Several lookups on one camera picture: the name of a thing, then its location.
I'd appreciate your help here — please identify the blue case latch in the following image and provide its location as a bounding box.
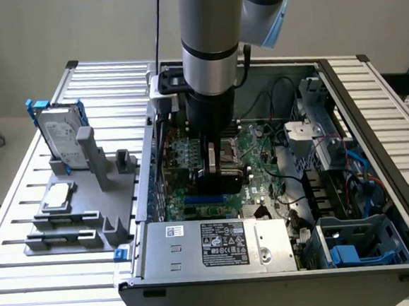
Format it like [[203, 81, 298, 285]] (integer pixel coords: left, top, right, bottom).
[[113, 247, 130, 264]]

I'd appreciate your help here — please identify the silver CPU chip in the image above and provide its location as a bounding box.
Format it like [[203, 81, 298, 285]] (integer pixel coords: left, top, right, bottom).
[[40, 182, 72, 211]]

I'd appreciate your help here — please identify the CPU socket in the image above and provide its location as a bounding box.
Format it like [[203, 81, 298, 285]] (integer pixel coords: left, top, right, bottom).
[[215, 135, 244, 171]]

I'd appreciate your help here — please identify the black looped wire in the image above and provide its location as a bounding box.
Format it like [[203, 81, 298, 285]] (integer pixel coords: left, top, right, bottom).
[[268, 76, 302, 121]]

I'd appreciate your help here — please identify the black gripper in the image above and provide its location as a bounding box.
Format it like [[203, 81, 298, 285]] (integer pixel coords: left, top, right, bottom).
[[184, 88, 243, 179]]

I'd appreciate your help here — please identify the red wire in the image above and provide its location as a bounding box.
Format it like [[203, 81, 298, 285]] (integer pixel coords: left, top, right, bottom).
[[311, 130, 386, 201]]

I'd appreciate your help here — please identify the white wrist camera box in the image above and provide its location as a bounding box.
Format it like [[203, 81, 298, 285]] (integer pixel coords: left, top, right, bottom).
[[147, 68, 189, 114]]

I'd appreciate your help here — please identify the blue data wire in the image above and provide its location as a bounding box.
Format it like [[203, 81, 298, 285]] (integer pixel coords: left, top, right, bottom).
[[344, 146, 388, 220]]

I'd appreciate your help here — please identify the silver hard disk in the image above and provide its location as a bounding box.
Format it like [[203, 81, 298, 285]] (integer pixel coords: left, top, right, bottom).
[[32, 102, 90, 174]]

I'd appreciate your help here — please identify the grey parts rack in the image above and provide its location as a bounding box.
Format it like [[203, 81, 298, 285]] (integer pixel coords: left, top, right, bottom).
[[13, 122, 146, 259]]

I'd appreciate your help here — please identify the silver chipset heatsink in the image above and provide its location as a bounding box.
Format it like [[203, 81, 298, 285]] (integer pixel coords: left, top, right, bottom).
[[241, 202, 268, 221]]

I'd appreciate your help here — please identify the black bracket beside table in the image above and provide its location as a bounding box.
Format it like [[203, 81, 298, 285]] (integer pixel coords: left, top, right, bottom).
[[380, 70, 409, 103]]

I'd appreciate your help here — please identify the open black PC case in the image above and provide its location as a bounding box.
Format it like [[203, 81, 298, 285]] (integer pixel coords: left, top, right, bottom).
[[100, 42, 409, 306]]

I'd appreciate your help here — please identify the blue disk carrier bracket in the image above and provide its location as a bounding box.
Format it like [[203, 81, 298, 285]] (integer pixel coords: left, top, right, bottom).
[[25, 94, 93, 177]]

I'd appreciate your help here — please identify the silver metal drive cage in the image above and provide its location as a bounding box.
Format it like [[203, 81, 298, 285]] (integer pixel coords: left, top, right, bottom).
[[279, 73, 357, 175]]

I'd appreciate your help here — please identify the green motherboard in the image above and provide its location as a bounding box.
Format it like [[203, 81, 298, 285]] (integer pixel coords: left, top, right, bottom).
[[151, 112, 321, 281]]

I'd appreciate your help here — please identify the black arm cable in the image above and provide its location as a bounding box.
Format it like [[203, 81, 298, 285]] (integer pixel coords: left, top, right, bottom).
[[230, 42, 256, 89]]

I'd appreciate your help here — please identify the silver power supply unit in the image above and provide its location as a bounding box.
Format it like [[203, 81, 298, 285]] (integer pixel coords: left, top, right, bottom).
[[136, 211, 300, 284]]

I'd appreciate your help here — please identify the black graphics card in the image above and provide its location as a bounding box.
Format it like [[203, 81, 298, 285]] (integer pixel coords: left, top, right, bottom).
[[161, 162, 247, 200]]

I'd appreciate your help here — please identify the black hanging cable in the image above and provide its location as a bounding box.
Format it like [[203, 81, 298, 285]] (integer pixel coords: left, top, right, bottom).
[[150, 0, 167, 73]]

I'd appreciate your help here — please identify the grey disk bay cage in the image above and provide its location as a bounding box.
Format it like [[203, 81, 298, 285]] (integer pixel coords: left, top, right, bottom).
[[307, 210, 409, 272]]

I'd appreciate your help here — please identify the blue expansion slot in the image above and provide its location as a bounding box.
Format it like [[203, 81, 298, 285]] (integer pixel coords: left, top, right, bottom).
[[182, 192, 227, 208]]

